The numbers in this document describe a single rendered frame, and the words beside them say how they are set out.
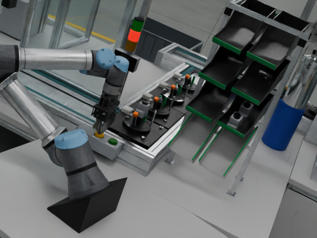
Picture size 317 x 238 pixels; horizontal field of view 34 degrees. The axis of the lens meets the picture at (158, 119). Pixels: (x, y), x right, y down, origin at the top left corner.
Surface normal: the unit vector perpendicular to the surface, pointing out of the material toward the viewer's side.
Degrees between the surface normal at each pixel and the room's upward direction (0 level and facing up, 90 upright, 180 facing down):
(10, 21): 90
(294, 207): 90
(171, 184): 0
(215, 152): 45
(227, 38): 25
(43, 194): 0
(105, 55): 54
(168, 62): 90
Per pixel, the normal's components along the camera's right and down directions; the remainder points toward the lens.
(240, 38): 0.07, -0.68
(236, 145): -0.14, -0.44
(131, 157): -0.36, 0.30
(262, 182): 0.32, -0.85
